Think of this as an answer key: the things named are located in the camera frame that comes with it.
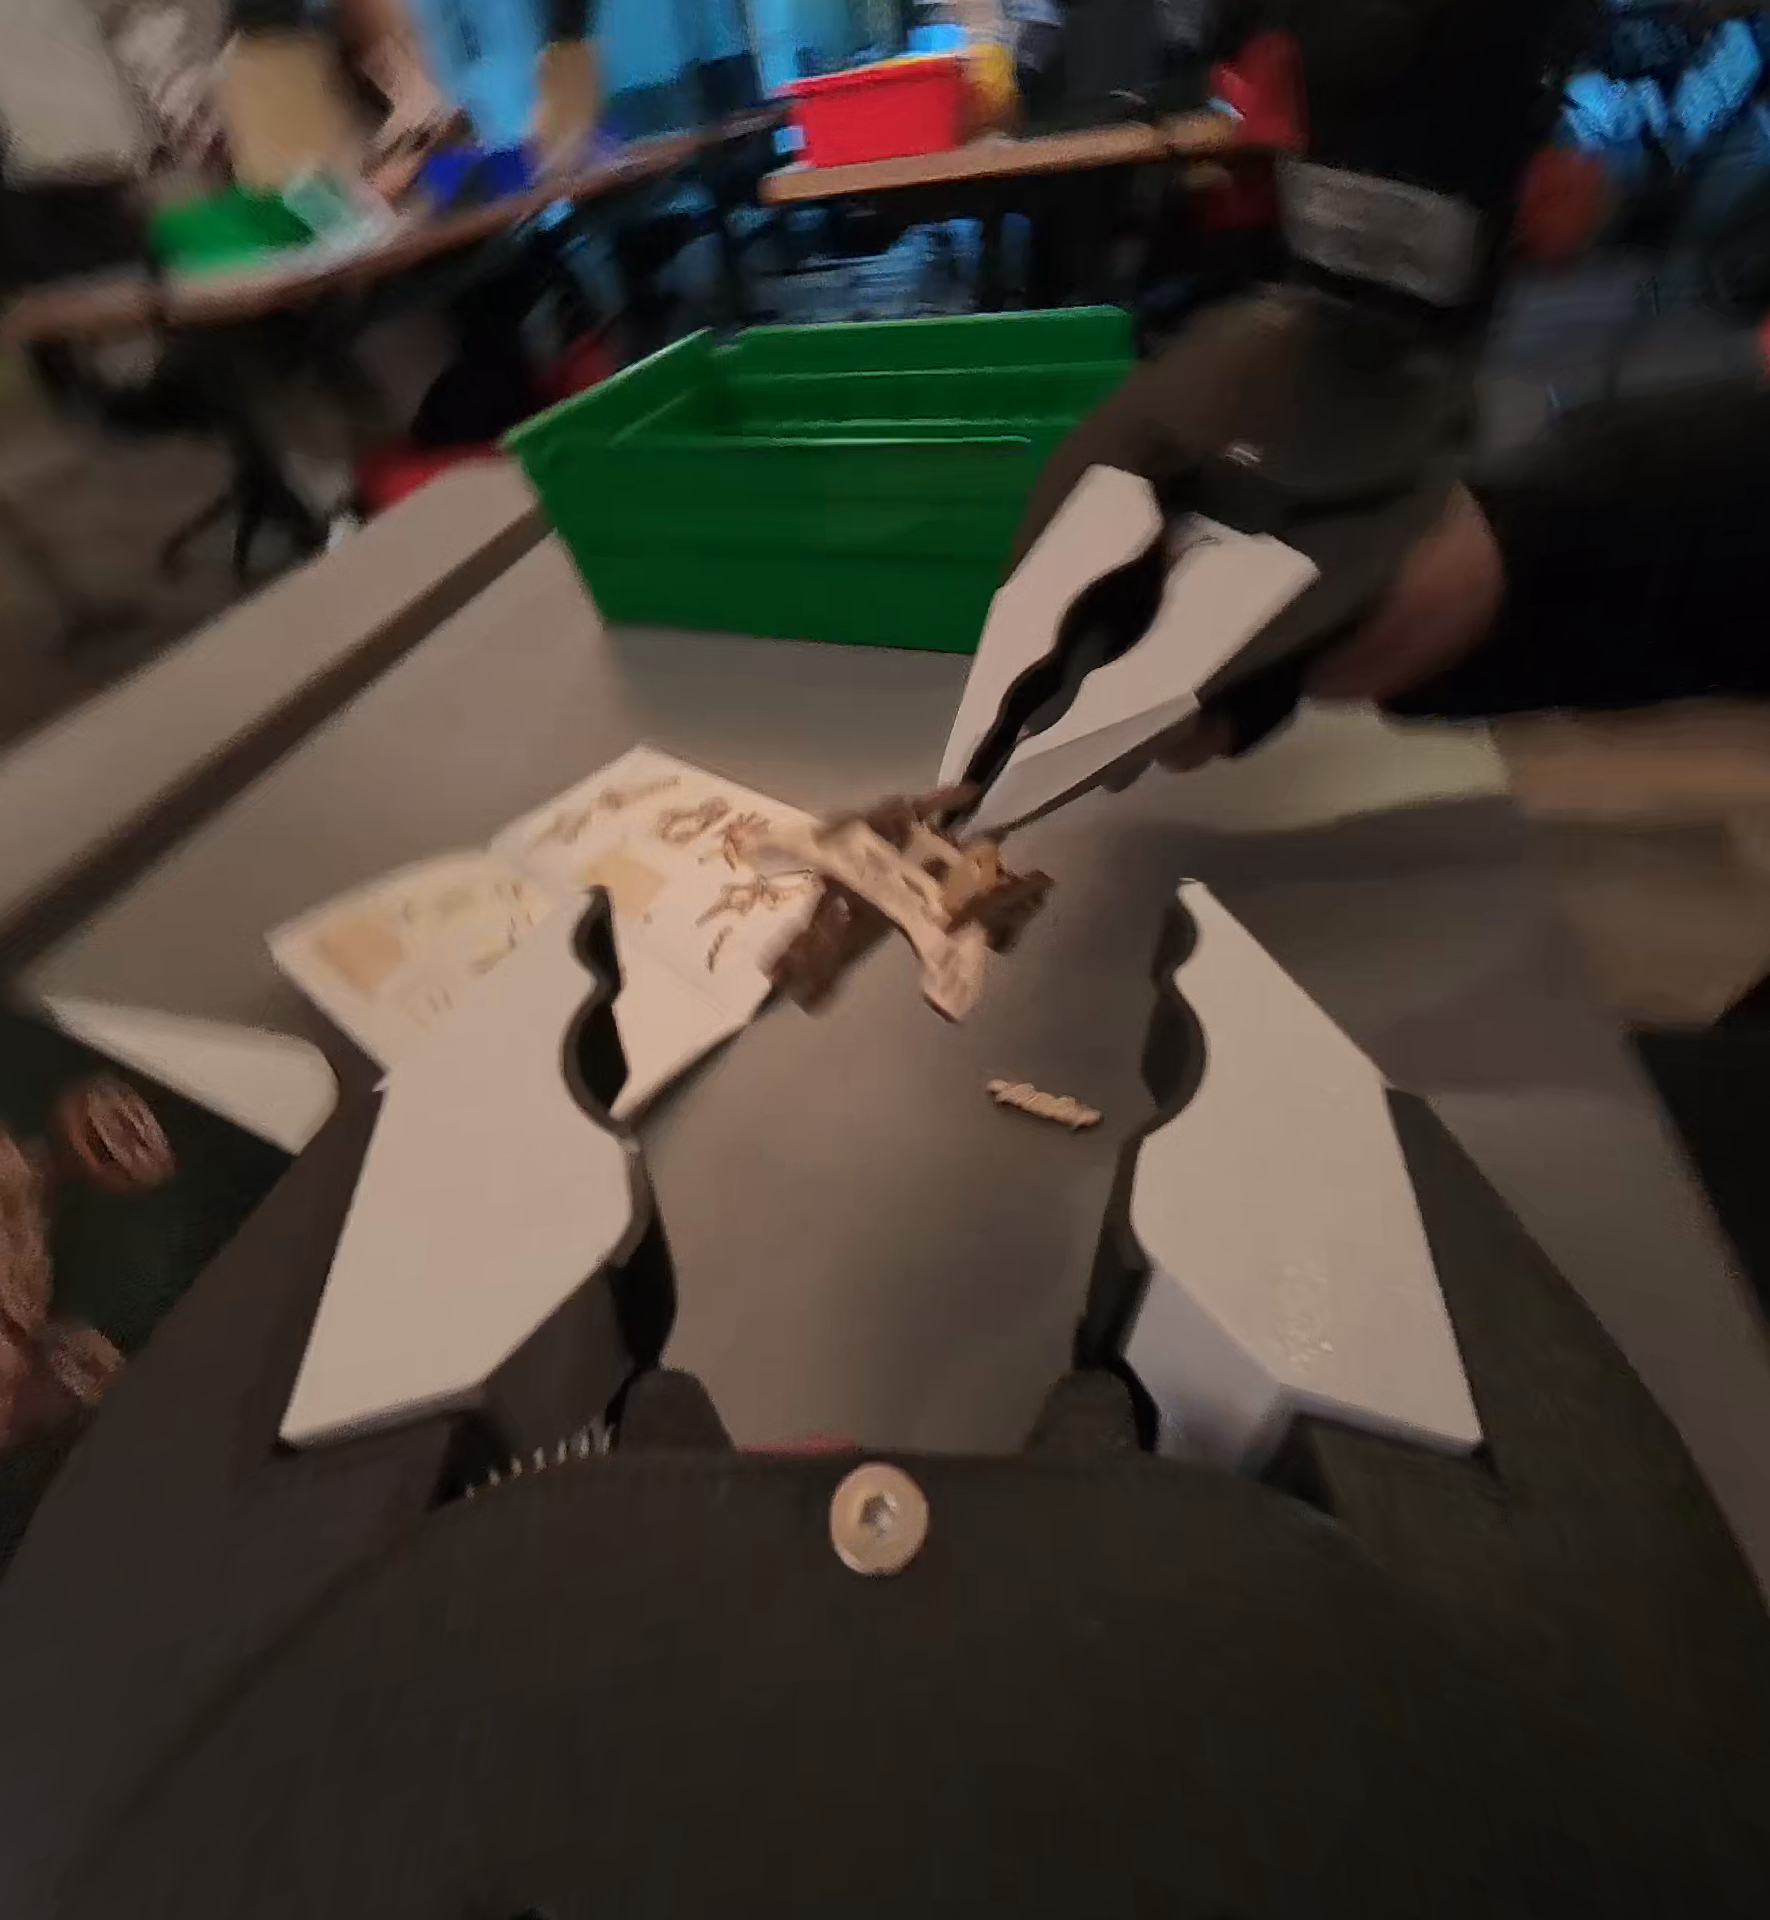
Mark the red plastic bin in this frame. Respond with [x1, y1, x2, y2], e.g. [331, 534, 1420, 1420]
[788, 56, 976, 170]

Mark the brown background table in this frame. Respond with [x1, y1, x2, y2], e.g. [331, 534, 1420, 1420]
[756, 112, 1248, 208]
[0, 112, 798, 346]

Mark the small toothed wooden part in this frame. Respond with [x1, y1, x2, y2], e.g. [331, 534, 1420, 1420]
[984, 1075, 1104, 1133]

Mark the wooden model assembly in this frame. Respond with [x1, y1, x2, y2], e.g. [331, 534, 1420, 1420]
[772, 793, 1054, 1025]

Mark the instruction booklet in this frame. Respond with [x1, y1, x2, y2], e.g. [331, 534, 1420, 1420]
[268, 746, 828, 1128]

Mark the brown patterned object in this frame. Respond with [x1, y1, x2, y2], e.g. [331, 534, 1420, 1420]
[0, 1072, 174, 1487]

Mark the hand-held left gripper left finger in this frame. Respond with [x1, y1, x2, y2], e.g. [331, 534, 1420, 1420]
[280, 884, 676, 1450]

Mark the green plastic tray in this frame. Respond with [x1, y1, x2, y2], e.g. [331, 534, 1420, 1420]
[151, 180, 377, 280]

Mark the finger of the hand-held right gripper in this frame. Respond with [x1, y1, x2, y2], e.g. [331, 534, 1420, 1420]
[966, 513, 1326, 839]
[938, 462, 1169, 797]

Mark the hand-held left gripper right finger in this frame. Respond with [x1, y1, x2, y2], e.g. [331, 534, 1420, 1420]
[1073, 879, 1486, 1480]

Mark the person's right hand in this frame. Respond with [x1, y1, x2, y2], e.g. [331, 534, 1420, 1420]
[1304, 482, 1504, 710]

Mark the green plastic bin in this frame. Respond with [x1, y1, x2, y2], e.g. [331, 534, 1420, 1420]
[503, 304, 1139, 657]

